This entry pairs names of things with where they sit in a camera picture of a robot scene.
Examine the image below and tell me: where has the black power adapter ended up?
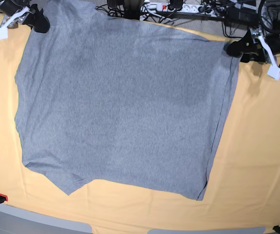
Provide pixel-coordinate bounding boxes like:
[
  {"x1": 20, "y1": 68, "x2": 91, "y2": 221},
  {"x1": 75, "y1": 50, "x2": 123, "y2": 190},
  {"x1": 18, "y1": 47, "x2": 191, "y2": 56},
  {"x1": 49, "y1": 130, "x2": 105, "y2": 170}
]
[{"x1": 226, "y1": 7, "x2": 259, "y2": 26}]

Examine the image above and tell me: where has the white power strip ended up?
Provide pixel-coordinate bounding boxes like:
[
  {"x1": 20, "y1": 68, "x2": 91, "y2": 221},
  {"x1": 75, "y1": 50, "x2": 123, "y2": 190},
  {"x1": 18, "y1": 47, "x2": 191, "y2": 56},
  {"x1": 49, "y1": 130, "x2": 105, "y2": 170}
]
[{"x1": 141, "y1": 1, "x2": 223, "y2": 18}]

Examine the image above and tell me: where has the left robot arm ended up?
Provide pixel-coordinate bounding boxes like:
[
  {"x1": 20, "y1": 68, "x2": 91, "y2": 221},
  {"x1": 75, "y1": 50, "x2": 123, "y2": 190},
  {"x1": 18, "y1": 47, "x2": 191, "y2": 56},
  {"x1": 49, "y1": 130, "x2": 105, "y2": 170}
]
[{"x1": 223, "y1": 0, "x2": 280, "y2": 63}]

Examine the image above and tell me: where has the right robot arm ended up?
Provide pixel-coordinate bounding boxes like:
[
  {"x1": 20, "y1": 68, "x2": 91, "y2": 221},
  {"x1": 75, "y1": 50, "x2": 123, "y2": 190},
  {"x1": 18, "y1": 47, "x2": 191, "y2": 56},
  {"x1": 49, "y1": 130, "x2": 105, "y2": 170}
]
[{"x1": 0, "y1": 0, "x2": 50, "y2": 34}]

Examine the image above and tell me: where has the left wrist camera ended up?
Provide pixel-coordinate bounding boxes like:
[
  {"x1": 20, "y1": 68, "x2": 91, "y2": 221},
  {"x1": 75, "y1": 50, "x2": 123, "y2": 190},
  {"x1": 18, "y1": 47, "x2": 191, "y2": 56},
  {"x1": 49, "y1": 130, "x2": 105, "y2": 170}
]
[{"x1": 267, "y1": 65, "x2": 280, "y2": 81}]

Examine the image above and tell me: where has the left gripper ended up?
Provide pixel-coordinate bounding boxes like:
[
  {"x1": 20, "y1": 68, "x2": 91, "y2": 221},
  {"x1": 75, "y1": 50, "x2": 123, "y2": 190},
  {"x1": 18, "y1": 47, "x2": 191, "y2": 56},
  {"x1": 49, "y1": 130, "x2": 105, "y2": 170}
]
[{"x1": 224, "y1": 28, "x2": 278, "y2": 66}]

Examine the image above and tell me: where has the yellow table cloth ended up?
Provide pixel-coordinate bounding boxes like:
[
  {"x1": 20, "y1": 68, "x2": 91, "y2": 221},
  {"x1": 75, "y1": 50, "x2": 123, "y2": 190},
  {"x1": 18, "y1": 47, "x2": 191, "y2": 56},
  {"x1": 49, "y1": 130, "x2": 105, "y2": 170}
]
[{"x1": 0, "y1": 26, "x2": 280, "y2": 234}]

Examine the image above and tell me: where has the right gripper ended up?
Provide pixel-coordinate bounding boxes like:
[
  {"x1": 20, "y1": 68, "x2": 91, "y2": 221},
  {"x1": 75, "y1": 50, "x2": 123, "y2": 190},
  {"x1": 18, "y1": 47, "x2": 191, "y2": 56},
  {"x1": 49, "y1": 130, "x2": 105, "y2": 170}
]
[{"x1": 0, "y1": 4, "x2": 50, "y2": 33}]

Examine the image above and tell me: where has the grey t-shirt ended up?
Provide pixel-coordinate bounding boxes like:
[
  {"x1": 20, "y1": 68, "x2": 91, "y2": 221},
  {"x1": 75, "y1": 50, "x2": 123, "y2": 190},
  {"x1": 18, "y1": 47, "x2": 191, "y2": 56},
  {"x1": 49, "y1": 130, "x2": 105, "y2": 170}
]
[{"x1": 15, "y1": 0, "x2": 240, "y2": 200}]

